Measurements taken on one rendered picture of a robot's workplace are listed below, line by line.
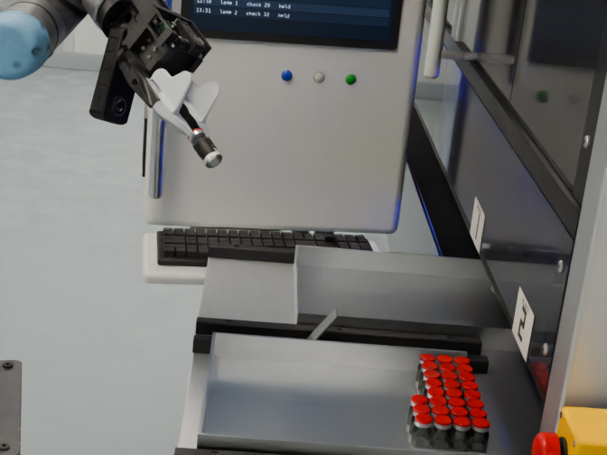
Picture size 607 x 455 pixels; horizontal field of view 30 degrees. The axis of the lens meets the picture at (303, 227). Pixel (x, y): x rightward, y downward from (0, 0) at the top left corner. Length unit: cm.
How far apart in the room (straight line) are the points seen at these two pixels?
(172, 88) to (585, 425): 58
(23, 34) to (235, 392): 50
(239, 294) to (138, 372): 165
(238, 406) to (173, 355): 204
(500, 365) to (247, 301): 38
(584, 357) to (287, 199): 108
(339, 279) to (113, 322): 191
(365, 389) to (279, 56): 81
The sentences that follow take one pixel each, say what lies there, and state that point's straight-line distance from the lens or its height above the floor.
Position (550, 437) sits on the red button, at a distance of 117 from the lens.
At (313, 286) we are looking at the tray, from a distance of 176.
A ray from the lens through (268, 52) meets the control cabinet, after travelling 209.
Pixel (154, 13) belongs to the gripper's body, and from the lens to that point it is 134.
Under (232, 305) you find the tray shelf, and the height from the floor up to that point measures 88.
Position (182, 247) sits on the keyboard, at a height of 83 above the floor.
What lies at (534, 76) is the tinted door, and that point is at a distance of 149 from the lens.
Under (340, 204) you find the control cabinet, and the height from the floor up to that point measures 86.
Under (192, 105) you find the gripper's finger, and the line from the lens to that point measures 134.
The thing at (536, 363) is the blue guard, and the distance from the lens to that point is 132.
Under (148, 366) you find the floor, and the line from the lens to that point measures 338.
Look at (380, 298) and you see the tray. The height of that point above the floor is 88.
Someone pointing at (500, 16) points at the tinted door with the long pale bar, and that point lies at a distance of 173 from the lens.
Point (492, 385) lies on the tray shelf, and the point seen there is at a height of 88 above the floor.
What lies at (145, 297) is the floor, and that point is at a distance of 381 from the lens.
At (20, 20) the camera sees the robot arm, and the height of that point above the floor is 132.
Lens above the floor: 158
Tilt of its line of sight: 20 degrees down
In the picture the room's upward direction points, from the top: 6 degrees clockwise
